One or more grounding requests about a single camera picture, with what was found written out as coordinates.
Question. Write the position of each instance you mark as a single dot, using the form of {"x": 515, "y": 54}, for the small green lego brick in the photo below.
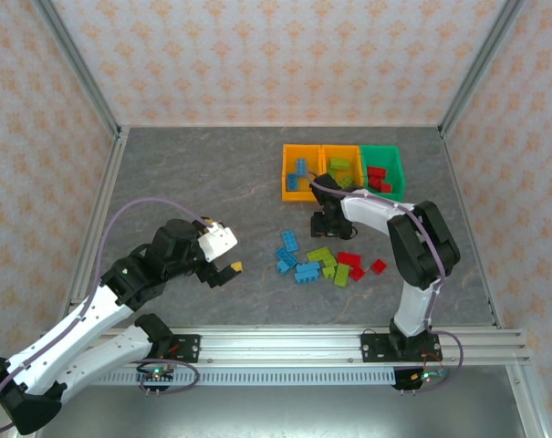
{"x": 328, "y": 273}
{"x": 330, "y": 262}

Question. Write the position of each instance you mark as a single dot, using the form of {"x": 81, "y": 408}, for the small red lego brick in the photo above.
{"x": 357, "y": 273}

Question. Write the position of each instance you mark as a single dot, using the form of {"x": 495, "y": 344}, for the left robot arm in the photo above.
{"x": 93, "y": 319}

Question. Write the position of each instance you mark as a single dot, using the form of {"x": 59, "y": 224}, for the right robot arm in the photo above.
{"x": 371, "y": 216}

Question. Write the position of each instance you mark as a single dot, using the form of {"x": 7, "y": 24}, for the orange plastic bin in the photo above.
{"x": 298, "y": 196}
{"x": 344, "y": 152}

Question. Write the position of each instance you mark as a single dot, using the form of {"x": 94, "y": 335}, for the green plastic bin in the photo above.
{"x": 380, "y": 155}

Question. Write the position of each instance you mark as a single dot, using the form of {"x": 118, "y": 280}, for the small circuit board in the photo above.
{"x": 157, "y": 375}
{"x": 423, "y": 376}

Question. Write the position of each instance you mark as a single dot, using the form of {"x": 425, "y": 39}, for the brushed metal panel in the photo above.
{"x": 280, "y": 410}

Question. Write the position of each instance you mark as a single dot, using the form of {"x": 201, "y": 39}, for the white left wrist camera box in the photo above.
{"x": 218, "y": 242}

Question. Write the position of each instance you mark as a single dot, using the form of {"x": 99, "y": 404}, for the aluminum base rail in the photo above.
{"x": 280, "y": 347}

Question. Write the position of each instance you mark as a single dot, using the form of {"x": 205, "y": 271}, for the aluminum side rail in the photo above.
{"x": 106, "y": 182}
{"x": 458, "y": 182}

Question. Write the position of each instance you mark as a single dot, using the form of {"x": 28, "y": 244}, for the aluminum frame post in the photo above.
{"x": 80, "y": 64}
{"x": 481, "y": 64}

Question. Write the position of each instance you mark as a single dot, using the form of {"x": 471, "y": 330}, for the aluminum lower frame rail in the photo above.
{"x": 526, "y": 401}

